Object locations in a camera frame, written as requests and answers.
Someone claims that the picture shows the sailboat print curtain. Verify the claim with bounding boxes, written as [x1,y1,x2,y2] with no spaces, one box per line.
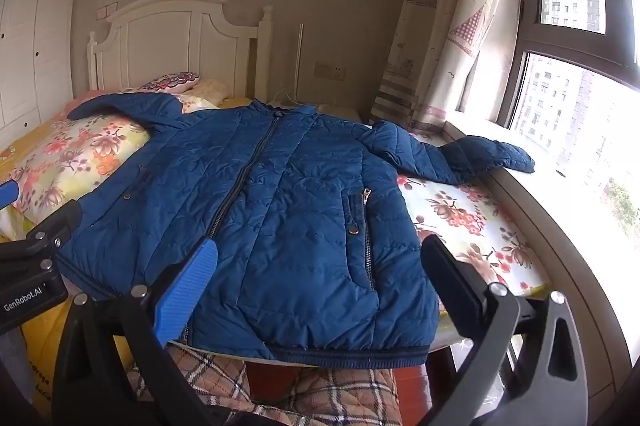
[370,0,522,135]

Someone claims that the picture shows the dark framed window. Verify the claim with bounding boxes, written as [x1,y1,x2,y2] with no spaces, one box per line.
[504,0,640,259]

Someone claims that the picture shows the wall socket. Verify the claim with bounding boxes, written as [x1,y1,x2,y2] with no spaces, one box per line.
[314,62,347,82]

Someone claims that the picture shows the white cable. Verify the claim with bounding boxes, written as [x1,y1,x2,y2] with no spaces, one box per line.
[272,88,301,107]

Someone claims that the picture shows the floral blanket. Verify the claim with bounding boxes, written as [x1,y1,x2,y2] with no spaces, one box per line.
[9,94,552,301]

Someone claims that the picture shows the pink floral pillow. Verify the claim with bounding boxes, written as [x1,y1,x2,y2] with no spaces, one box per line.
[64,88,127,117]

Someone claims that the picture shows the plaid quilted pants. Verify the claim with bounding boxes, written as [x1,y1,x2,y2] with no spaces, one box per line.
[125,340,402,426]

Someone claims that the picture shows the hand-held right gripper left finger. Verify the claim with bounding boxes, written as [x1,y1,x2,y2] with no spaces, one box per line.
[52,237,236,426]

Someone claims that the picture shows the blue quilted jacket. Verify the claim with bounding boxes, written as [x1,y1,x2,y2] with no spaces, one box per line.
[55,93,536,367]

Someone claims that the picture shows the purple patterned cushion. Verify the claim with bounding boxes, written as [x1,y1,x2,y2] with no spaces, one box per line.
[142,72,201,96]

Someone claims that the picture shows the cream pillow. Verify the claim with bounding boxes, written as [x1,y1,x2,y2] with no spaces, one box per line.
[187,79,234,104]

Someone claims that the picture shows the white wardrobe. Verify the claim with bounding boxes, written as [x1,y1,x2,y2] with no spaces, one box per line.
[0,0,87,133]

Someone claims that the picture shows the white bed headboard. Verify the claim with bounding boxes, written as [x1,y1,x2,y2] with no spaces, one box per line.
[87,0,275,104]

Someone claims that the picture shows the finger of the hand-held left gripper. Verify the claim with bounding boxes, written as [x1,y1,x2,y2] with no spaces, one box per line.
[0,179,20,209]
[24,200,84,257]

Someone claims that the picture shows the stone window sill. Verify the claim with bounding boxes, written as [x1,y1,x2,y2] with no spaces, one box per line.
[440,115,640,409]

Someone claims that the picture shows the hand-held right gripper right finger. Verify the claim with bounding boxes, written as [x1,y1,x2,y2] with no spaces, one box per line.
[420,235,589,426]

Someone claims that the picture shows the yellow printed bag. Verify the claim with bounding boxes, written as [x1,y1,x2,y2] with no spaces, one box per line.
[19,290,132,408]

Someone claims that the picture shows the yellow bedsheet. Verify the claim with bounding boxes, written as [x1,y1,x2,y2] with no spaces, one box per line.
[0,96,252,159]

